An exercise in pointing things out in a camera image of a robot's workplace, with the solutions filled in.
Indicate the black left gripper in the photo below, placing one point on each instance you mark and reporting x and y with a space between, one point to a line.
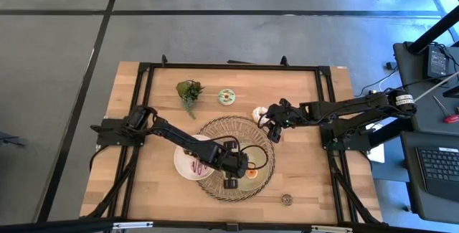
235 163

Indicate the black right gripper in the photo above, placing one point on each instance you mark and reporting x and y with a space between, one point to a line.
283 116

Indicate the small orange donut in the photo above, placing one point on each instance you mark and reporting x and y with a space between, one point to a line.
252 174

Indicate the white frosted donut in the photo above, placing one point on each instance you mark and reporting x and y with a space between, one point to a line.
257 113

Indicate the pale green round plate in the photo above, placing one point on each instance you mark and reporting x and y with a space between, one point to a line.
260 181

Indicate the mint green frosted donut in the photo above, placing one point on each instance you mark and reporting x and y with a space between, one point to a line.
226 96

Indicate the small brown sprinkled donut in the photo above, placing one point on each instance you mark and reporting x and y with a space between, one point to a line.
286 199

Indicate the pink donut with chocolate drizzle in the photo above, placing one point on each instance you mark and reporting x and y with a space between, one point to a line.
199 169

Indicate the white round plate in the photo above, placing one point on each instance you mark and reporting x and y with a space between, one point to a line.
183 165

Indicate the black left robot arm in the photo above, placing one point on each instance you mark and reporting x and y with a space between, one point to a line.
179 138

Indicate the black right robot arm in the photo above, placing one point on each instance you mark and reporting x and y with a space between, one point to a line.
358 109

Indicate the round woven wicker placemat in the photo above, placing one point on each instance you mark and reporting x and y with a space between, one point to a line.
233 127

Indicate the small green artificial plant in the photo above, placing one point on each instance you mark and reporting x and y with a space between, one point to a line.
189 91

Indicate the white paper sheet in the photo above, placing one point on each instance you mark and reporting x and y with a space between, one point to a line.
377 156

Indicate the black side desk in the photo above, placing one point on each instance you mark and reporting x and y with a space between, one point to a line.
419 118

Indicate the thin white rod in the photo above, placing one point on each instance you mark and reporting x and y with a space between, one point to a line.
435 86

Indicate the black laptop with keyboard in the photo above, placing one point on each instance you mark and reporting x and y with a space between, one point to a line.
437 168

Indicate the black power adapter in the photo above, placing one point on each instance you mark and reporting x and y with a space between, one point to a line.
437 62

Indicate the black diagonal pole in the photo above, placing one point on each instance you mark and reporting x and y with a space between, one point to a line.
434 32

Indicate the grey floor object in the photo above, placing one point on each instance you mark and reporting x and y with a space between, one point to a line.
10 140

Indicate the black metal table frame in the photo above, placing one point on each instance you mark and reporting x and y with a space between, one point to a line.
233 66

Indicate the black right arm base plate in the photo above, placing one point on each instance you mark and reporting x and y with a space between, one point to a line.
355 143

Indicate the silver metal bracket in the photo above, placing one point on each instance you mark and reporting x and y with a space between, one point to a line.
331 229
132 225

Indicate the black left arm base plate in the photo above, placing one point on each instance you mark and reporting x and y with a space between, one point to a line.
111 136

